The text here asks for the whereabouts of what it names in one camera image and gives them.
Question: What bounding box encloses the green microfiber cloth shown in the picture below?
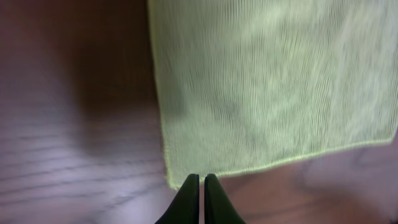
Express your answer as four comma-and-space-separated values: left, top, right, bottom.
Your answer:
148, 0, 397, 189

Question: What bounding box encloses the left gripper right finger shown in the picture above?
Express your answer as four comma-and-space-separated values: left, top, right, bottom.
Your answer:
204, 174, 245, 224

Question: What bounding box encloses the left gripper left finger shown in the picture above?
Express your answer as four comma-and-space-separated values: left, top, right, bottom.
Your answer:
155, 174, 200, 224

